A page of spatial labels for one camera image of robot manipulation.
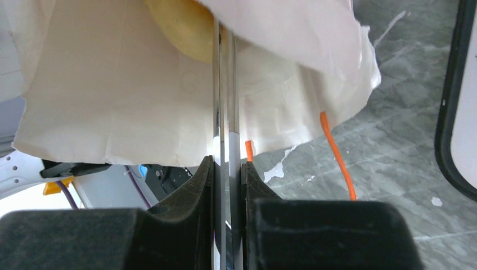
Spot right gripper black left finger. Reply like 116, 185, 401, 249
1, 156, 214, 269

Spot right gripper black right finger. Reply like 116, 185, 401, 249
241, 162, 423, 269

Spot metal tongs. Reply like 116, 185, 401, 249
212, 19, 244, 269

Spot white paper bag orange handles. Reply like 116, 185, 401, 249
0, 0, 383, 202

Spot strawberry pattern tray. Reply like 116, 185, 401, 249
434, 1, 476, 201

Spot yellow fake bread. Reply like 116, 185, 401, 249
145, 0, 226, 64

